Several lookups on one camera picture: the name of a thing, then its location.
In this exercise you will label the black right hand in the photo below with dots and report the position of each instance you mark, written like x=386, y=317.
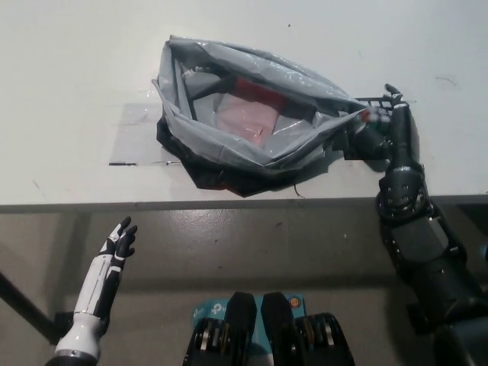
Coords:
x=404, y=141

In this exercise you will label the black and teal robot body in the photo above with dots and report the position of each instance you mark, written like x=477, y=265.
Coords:
x=240, y=324

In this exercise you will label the rubik's cube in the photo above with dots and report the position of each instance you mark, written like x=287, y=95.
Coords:
x=375, y=116

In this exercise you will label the grey plastic bag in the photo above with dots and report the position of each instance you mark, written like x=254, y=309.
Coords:
x=198, y=133

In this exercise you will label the pink item in bag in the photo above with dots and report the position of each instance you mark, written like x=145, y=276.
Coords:
x=244, y=118

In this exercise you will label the white and black left hand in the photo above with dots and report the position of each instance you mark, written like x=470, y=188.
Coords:
x=95, y=289

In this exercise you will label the clear tape patch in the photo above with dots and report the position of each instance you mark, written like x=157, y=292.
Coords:
x=133, y=133

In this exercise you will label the black diagonal table brace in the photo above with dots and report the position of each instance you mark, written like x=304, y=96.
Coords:
x=26, y=305

